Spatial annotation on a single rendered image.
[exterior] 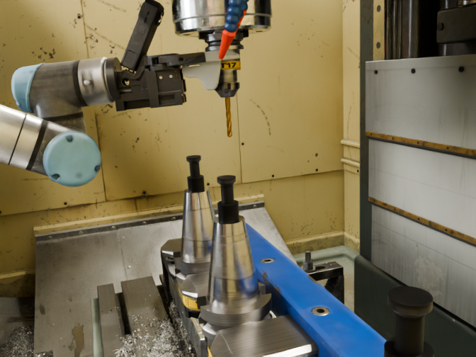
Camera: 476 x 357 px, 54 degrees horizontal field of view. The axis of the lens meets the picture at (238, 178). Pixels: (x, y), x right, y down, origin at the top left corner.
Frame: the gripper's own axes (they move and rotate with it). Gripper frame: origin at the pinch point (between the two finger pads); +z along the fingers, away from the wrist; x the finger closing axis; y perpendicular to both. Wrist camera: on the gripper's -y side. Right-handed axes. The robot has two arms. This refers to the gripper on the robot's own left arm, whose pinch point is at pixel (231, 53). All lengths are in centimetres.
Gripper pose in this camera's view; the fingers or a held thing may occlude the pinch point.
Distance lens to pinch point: 78.3
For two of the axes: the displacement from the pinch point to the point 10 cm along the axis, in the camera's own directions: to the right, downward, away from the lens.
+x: 0.2, 2.3, -9.7
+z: 9.9, -1.1, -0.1
